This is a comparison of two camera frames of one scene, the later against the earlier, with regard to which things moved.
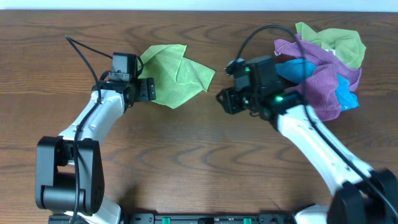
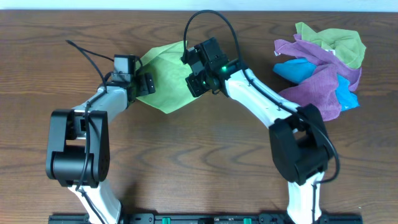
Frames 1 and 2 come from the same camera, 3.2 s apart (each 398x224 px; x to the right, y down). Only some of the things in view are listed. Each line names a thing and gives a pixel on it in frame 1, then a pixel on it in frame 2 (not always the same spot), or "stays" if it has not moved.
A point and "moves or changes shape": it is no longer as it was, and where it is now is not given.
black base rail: (180, 218) stays
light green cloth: (176, 79) moves or changes shape
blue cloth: (291, 70) stays
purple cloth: (322, 96) stays
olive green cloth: (346, 45) stays
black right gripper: (229, 96) to (194, 91)
